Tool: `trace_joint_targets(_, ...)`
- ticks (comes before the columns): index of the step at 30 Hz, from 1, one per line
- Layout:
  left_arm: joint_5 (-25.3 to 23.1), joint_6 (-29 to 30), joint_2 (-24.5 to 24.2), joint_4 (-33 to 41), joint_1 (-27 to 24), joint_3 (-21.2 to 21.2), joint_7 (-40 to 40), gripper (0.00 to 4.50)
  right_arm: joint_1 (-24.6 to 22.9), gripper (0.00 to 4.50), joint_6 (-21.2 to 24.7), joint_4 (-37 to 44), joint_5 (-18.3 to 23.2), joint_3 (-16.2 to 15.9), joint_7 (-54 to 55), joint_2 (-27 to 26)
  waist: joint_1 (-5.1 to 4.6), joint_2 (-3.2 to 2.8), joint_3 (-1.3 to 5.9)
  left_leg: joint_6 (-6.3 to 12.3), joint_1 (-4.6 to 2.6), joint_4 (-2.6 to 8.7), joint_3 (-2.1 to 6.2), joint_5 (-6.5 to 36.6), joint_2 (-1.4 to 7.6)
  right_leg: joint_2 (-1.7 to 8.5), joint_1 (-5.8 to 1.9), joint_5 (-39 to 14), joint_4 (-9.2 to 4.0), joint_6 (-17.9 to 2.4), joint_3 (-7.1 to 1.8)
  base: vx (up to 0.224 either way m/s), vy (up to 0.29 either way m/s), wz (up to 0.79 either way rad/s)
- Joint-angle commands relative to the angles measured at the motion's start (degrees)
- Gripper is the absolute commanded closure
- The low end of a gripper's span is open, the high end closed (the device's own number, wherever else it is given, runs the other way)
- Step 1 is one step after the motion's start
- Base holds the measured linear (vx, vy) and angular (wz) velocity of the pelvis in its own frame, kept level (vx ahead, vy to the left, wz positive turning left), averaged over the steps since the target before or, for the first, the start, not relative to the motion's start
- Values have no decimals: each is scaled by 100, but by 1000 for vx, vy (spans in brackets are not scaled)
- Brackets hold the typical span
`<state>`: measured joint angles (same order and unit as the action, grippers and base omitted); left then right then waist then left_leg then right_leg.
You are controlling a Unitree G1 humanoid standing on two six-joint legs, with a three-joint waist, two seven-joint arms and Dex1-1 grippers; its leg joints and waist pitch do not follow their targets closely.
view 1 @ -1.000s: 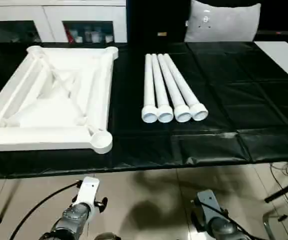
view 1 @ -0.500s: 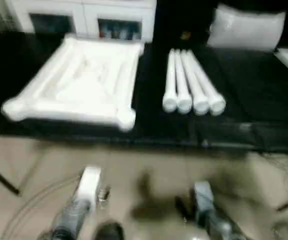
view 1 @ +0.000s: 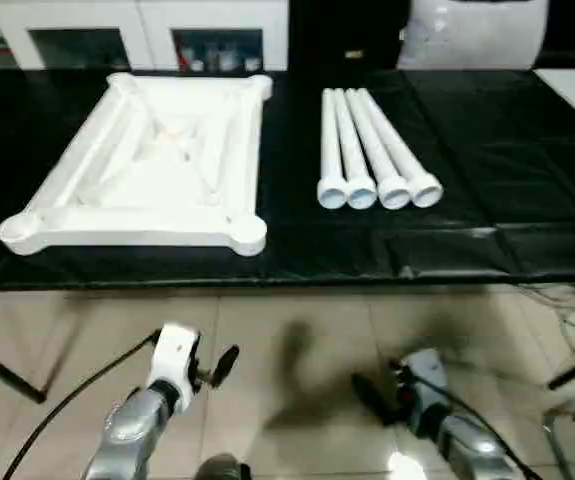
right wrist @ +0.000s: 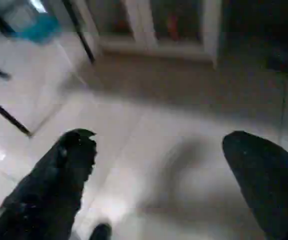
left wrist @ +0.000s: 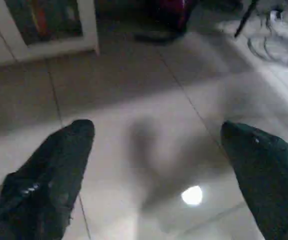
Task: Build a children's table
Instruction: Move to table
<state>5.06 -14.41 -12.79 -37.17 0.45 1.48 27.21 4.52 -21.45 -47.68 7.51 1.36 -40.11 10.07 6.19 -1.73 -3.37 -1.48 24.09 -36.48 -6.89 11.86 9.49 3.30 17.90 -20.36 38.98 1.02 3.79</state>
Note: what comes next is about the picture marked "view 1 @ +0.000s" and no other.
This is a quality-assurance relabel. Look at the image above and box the white plastic table leg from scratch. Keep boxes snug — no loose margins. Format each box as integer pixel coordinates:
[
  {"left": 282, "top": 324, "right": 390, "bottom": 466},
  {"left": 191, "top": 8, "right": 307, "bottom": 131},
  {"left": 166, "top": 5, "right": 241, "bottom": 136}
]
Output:
[
  {"left": 345, "top": 88, "right": 413, "bottom": 211},
  {"left": 334, "top": 87, "right": 380, "bottom": 210},
  {"left": 315, "top": 87, "right": 351, "bottom": 210},
  {"left": 355, "top": 88, "right": 445, "bottom": 209}
]

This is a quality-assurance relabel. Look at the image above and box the white glass-door cabinet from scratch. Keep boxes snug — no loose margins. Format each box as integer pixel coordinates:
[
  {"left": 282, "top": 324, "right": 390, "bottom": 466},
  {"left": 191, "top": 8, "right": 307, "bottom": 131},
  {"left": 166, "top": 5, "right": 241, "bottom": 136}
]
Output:
[{"left": 0, "top": 0, "right": 291, "bottom": 71}]

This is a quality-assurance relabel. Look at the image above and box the black work mat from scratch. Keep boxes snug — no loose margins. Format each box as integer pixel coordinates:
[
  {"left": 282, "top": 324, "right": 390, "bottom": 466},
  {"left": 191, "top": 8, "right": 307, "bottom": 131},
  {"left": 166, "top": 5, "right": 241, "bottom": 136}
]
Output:
[{"left": 0, "top": 67, "right": 575, "bottom": 291}]

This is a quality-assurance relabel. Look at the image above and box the grey cushion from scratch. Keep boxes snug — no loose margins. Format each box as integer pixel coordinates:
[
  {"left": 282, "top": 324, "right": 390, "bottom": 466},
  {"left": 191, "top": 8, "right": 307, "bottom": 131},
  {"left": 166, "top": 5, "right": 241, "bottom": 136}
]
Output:
[{"left": 414, "top": 0, "right": 548, "bottom": 69}]

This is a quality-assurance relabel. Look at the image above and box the white plastic table top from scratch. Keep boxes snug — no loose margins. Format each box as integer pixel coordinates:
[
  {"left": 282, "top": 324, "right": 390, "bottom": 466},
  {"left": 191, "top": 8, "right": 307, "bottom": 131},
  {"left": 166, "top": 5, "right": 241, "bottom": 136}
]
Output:
[{"left": 0, "top": 72, "right": 274, "bottom": 259}]

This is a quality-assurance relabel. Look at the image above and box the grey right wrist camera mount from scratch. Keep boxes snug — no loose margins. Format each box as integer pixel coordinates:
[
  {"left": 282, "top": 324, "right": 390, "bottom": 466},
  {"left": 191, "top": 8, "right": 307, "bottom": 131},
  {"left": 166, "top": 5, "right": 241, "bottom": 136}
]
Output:
[{"left": 399, "top": 348, "right": 451, "bottom": 441}]

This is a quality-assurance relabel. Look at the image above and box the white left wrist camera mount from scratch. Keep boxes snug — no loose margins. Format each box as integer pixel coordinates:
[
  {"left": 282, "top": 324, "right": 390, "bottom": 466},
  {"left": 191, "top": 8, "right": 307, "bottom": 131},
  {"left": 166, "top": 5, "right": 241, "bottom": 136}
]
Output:
[{"left": 149, "top": 323, "right": 202, "bottom": 416}]

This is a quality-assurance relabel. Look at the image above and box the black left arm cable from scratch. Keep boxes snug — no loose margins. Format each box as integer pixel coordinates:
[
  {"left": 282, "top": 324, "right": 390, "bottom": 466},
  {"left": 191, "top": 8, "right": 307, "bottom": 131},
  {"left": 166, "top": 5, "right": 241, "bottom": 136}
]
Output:
[{"left": 0, "top": 329, "right": 163, "bottom": 480}]

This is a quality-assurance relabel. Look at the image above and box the black cabinet with gold label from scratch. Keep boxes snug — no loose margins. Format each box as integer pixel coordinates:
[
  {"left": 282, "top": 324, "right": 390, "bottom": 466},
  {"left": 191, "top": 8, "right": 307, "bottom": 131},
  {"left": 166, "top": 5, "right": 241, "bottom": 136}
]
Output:
[{"left": 289, "top": 0, "right": 411, "bottom": 71}]

